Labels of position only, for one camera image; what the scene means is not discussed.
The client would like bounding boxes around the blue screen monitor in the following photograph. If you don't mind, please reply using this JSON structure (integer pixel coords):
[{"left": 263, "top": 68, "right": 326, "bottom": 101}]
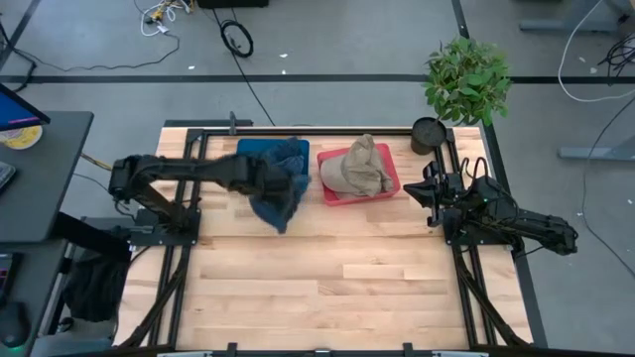
[{"left": 0, "top": 81, "right": 52, "bottom": 133}]

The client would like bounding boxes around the black box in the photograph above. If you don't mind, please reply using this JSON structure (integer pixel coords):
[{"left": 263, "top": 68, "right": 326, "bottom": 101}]
[{"left": 196, "top": 0, "right": 270, "bottom": 10}]

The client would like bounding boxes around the red plastic bin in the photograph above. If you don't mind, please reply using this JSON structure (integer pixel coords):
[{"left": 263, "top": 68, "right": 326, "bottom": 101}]
[{"left": 316, "top": 142, "right": 403, "bottom": 208}]

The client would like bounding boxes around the green leafy plant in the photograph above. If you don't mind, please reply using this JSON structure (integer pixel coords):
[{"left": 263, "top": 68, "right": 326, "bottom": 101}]
[{"left": 421, "top": 35, "right": 513, "bottom": 128}]

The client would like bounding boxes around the blue plastic bin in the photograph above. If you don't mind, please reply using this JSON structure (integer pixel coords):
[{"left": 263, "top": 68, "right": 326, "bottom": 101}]
[{"left": 235, "top": 137, "right": 312, "bottom": 176}]

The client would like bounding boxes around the grey desk leg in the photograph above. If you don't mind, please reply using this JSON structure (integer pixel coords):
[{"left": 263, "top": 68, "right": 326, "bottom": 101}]
[
  {"left": 519, "top": 0, "right": 619, "bottom": 37},
  {"left": 557, "top": 134, "right": 635, "bottom": 163}
]

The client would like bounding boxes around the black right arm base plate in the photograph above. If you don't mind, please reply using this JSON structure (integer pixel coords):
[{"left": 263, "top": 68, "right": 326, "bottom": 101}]
[{"left": 441, "top": 206, "right": 518, "bottom": 248}]

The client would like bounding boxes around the black plant pot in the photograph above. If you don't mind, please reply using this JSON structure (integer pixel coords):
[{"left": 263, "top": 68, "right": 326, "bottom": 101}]
[{"left": 410, "top": 116, "right": 449, "bottom": 157}]

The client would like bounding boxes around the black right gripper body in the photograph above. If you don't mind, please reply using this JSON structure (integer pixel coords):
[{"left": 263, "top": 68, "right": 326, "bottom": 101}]
[{"left": 424, "top": 160, "right": 466, "bottom": 229}]

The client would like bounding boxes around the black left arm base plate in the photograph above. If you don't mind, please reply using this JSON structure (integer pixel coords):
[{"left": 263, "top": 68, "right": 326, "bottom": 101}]
[{"left": 127, "top": 207, "right": 202, "bottom": 248}]

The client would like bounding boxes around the black keyboard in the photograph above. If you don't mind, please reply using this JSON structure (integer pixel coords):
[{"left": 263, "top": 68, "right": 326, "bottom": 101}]
[{"left": 0, "top": 162, "right": 18, "bottom": 195}]

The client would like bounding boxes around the black bag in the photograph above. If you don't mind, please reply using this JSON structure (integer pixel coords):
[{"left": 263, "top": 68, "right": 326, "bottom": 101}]
[{"left": 63, "top": 249, "right": 131, "bottom": 324}]

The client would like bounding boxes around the white floor cable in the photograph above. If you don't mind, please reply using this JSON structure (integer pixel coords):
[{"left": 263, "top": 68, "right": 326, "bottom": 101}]
[{"left": 557, "top": 0, "right": 635, "bottom": 104}]

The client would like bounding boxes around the long black floor cable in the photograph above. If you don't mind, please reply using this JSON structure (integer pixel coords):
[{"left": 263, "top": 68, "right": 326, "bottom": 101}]
[{"left": 0, "top": 19, "right": 181, "bottom": 94}]

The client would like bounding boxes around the black computer mouse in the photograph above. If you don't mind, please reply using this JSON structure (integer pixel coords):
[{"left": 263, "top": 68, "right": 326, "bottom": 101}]
[{"left": 0, "top": 300, "right": 32, "bottom": 349}]

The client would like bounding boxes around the black aluminium table frame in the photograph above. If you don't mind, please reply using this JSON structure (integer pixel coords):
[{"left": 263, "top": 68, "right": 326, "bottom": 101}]
[{"left": 113, "top": 126, "right": 536, "bottom": 349}]

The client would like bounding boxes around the yellow round disc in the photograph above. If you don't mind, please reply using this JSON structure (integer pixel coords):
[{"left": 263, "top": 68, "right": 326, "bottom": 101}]
[{"left": 0, "top": 125, "right": 44, "bottom": 152}]

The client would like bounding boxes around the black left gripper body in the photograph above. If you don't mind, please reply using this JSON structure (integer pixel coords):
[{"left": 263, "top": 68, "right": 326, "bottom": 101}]
[{"left": 249, "top": 160, "right": 295, "bottom": 200}]

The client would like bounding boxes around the black side desk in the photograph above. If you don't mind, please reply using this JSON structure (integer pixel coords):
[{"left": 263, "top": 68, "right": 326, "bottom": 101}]
[{"left": 0, "top": 110, "right": 95, "bottom": 245}]

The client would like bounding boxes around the white cable bundle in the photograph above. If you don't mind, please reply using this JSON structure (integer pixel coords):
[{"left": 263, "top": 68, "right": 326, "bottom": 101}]
[{"left": 139, "top": 0, "right": 193, "bottom": 38}]

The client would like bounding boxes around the black cable bundle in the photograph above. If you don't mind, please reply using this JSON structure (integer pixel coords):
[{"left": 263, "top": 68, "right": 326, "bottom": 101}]
[{"left": 596, "top": 29, "right": 635, "bottom": 86}]

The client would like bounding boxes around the coiled black cable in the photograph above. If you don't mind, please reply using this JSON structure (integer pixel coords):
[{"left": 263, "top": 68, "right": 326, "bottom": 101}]
[{"left": 218, "top": 19, "right": 255, "bottom": 60}]

